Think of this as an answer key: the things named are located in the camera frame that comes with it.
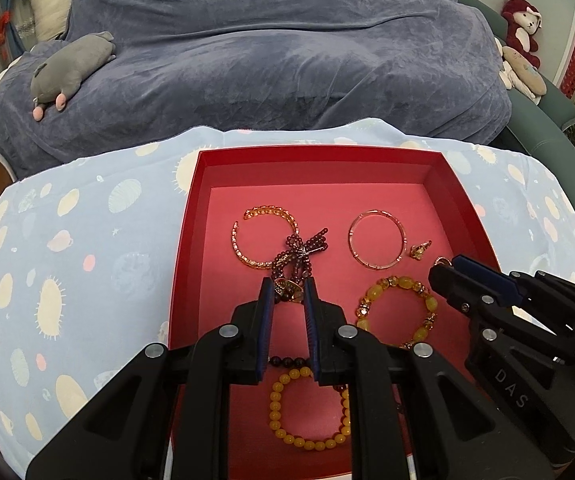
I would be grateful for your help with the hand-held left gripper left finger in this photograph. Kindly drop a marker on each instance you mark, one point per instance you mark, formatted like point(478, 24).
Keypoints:
point(266, 332)

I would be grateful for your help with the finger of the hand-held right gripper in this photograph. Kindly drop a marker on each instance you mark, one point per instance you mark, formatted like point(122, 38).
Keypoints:
point(452, 285)
point(487, 277)

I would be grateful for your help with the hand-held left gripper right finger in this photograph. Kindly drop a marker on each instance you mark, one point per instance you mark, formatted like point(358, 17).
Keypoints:
point(312, 332)

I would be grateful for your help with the gold hoop earring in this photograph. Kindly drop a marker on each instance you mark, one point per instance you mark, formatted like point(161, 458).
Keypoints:
point(441, 261)
point(420, 250)

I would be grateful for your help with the red cardboard box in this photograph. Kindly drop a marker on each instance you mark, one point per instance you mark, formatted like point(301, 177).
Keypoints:
point(217, 270)

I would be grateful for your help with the thin rose gold bangle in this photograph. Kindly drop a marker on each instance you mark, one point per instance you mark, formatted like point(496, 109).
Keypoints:
point(352, 245)

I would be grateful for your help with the green sofa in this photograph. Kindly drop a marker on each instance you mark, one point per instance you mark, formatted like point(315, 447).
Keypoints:
point(532, 130)

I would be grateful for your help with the light blue planet-print sheet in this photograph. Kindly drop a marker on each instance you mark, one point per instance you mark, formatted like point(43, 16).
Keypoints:
point(92, 310)

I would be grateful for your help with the beige plush toy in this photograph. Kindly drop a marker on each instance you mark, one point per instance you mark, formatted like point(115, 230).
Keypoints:
point(525, 72)

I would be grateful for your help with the red monkey plush toy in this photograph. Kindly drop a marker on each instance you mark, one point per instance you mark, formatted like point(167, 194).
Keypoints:
point(520, 30)

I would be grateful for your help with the blue-grey plush blanket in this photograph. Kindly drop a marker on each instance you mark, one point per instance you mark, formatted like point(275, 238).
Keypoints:
point(267, 60)

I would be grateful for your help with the grey plush toy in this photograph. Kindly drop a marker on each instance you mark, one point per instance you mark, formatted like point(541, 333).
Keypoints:
point(67, 67)

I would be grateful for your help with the white plush toy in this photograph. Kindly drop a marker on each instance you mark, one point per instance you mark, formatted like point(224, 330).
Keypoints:
point(47, 0)

